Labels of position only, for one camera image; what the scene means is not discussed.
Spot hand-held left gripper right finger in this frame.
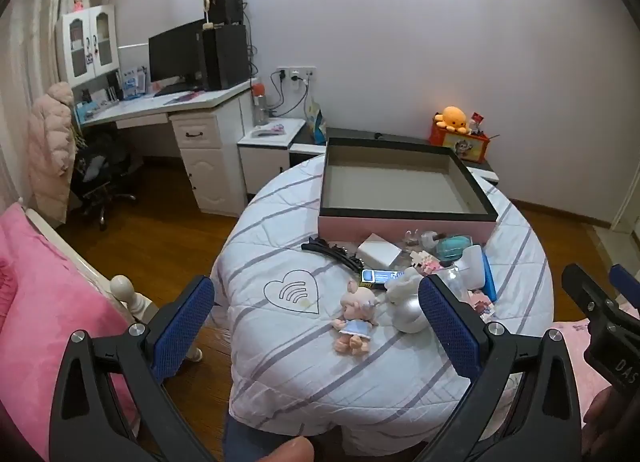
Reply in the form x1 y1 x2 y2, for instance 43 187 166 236
417 272 583 462

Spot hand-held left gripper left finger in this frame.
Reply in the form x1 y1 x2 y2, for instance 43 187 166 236
49 275 216 462

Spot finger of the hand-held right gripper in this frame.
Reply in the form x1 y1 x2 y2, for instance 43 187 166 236
561 265 623 327
609 265 640 315

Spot clear plastic package blue edge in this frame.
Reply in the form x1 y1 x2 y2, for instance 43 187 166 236
446 246 497 304

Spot pink white block toy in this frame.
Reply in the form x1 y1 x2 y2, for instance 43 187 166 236
410 249 442 276

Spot small device with blue screen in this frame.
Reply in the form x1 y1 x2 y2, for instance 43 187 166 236
361 269 406 289

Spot pig plush doll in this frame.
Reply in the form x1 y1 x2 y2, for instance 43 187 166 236
332 279 381 355

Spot black hair clip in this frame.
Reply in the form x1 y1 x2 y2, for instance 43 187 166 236
301 237 363 271

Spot pink box with black rim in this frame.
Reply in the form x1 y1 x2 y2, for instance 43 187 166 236
318 137 499 245

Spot person's right hand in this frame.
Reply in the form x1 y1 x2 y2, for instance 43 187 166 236
582 384 640 462

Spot person's left hand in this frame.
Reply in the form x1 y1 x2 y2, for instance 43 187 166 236
269 437 316 462

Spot pink block pieces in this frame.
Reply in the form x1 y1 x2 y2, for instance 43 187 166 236
467 289 497 317

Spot pink printed bedding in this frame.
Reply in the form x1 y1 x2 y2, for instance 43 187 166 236
546 318 617 410

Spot white door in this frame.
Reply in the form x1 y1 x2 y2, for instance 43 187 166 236
610 157 640 249

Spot teal case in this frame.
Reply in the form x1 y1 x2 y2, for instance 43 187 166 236
434 235 474 261

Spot small clear glass item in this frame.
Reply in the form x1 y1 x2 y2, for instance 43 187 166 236
404 229 437 249

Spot round table with striped cover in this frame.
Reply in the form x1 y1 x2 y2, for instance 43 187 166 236
210 155 555 458

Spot small white box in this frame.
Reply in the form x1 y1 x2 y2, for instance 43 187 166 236
357 233 403 267

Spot black office chair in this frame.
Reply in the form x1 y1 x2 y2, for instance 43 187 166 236
70 131 139 231

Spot red tin box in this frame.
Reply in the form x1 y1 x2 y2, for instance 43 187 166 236
429 122 491 165

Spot white side cabinet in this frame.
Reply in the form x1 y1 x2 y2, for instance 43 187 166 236
236 117 306 199

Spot white desk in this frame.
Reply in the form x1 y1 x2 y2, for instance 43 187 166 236
75 77 259 216

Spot small toys on tin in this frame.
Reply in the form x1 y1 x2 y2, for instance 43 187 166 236
467 112 502 141

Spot orange octopus plush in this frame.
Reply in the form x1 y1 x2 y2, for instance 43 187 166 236
432 106 472 135

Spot pink puffer jacket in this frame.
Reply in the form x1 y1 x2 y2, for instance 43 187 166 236
27 82 76 224

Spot bottle with orange cap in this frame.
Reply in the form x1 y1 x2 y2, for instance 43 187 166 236
252 83 269 126

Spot black keyboard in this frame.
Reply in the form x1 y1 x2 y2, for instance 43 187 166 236
152 83 195 98

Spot blue white bag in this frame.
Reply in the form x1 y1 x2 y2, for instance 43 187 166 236
305 99 329 146

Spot blue white books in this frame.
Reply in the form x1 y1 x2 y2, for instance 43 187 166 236
119 64 149 101

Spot black computer tower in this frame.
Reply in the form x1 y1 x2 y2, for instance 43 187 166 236
201 23 250 91

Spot black monitor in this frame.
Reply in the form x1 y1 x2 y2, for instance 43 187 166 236
148 20 207 86

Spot white hutch cabinet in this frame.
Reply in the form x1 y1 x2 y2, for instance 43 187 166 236
54 4 121 89

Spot pale curtain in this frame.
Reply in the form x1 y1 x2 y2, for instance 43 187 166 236
0 0 72 203

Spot black speaker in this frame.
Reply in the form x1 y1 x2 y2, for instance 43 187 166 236
207 0 245 26

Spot white bed frame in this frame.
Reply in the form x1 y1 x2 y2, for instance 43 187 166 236
22 205 205 364

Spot black charging cables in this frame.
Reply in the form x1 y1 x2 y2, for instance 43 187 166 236
269 69 310 119

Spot white wall outlet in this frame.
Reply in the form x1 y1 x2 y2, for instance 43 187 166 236
276 65 317 84

